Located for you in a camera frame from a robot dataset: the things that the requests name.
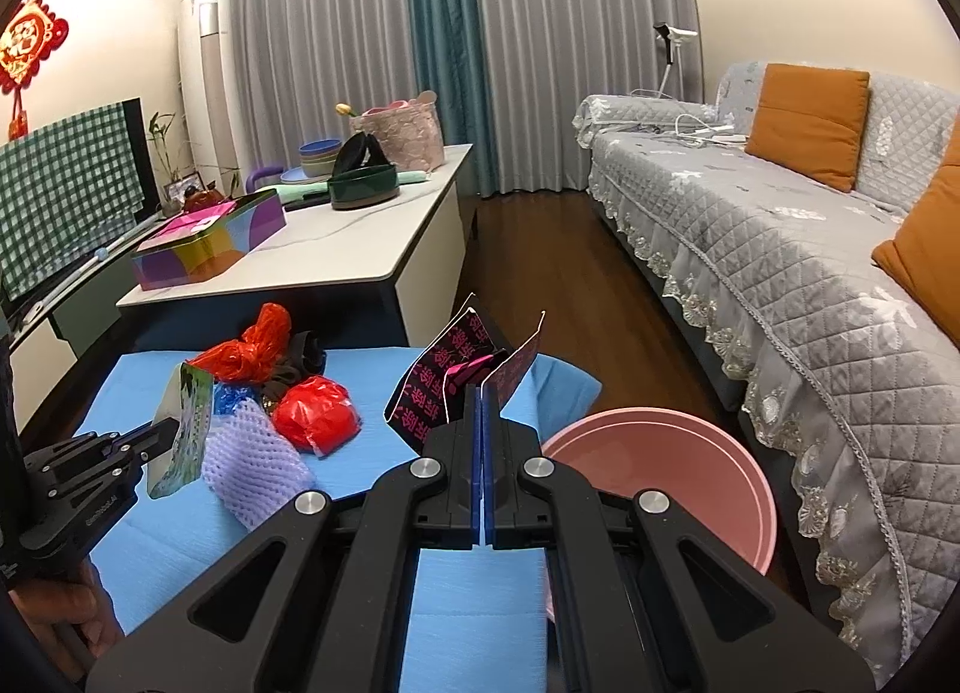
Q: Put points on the balled red plastic bag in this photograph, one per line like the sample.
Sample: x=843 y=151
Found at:
x=315 y=415

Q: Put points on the blue mat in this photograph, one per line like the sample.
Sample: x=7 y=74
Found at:
x=390 y=378

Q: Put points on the white floor lamp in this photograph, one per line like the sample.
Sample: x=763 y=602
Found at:
x=666 y=55

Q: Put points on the person's left hand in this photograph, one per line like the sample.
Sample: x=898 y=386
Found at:
x=75 y=610

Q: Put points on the large orange cushion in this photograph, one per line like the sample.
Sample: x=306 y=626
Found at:
x=930 y=250

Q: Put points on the blue plate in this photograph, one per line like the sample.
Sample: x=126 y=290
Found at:
x=296 y=175

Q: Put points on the green white snack packet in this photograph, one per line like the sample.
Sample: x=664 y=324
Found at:
x=184 y=423

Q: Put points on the colourful tin box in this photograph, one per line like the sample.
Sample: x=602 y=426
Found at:
x=217 y=250

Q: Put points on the purple chair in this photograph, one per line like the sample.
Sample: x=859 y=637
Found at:
x=259 y=177

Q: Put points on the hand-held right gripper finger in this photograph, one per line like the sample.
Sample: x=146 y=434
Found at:
x=472 y=468
x=487 y=468

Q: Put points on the stack of pastel bowls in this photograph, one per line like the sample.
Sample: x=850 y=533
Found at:
x=319 y=157

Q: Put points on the dark brown floral scrunchie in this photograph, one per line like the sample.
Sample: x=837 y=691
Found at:
x=300 y=363

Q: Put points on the grey-green television cabinet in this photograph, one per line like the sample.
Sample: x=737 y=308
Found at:
x=82 y=314

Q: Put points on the grey curtain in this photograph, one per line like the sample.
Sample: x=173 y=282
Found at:
x=315 y=25
x=585 y=48

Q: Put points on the black pink printed packet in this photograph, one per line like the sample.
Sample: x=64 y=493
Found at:
x=442 y=363

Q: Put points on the teal curtain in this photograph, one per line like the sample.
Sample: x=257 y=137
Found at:
x=446 y=48

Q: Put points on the red-brown teapot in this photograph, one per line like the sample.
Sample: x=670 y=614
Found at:
x=202 y=199

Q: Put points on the red knot wall ornament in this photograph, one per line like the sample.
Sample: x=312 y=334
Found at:
x=26 y=40

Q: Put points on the bamboo plant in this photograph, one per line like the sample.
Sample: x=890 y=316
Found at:
x=166 y=145

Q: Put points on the green checkered cloth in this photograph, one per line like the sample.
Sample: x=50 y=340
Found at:
x=67 y=175

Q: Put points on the pink paper sheet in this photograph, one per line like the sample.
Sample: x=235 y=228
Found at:
x=187 y=224

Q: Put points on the photo frame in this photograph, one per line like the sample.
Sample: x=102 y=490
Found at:
x=180 y=188

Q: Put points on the blue plastic net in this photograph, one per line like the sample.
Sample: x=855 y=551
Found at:
x=232 y=399

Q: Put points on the small orange cushion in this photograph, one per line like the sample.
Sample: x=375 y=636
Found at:
x=810 y=123

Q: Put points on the purple foam net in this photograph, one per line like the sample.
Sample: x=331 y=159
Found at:
x=255 y=468

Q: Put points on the pink woven basket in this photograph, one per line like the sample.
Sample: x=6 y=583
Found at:
x=405 y=134

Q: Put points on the black television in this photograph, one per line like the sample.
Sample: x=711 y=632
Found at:
x=148 y=160

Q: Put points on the orange-red plastic bag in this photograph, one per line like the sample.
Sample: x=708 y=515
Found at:
x=247 y=352

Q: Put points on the mint green rolled mat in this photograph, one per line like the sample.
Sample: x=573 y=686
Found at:
x=300 y=193

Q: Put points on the grey quilted sofa cover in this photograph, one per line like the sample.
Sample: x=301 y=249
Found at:
x=787 y=273

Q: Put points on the white standing air conditioner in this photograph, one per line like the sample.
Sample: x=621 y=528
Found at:
x=210 y=85

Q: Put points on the pink plastic basin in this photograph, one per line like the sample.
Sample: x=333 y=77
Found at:
x=660 y=453

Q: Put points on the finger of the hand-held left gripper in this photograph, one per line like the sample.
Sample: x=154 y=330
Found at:
x=105 y=479
x=112 y=444

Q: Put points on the white table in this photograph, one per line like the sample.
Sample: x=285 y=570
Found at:
x=352 y=235

